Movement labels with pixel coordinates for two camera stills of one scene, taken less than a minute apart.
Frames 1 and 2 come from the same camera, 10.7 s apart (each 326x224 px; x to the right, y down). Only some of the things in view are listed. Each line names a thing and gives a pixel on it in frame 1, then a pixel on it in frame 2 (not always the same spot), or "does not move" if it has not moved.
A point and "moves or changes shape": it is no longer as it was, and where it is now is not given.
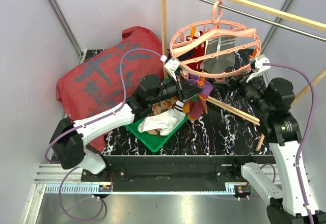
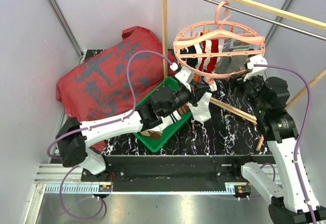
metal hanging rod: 250,15 does not move
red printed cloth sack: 103,80 does not move
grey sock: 221,64 -> 229,64
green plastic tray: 153,142 does not move
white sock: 166,122 -> 202,112
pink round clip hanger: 217,8 moves or changes shape
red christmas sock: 198,52 -> 207,64
